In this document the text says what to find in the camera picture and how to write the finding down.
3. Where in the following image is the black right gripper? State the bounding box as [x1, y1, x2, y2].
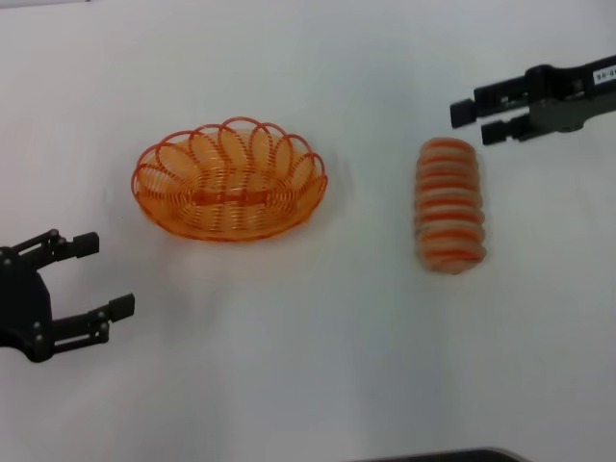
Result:
[449, 54, 616, 147]

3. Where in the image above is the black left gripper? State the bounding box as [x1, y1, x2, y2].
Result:
[0, 229, 137, 365]

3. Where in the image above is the orange striped bread loaf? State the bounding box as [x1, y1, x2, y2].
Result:
[412, 137, 488, 277]

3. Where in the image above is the orange wire basket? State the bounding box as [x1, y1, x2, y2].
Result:
[130, 115, 330, 244]

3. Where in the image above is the dark robot torso edge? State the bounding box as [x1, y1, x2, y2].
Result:
[344, 447, 530, 462]

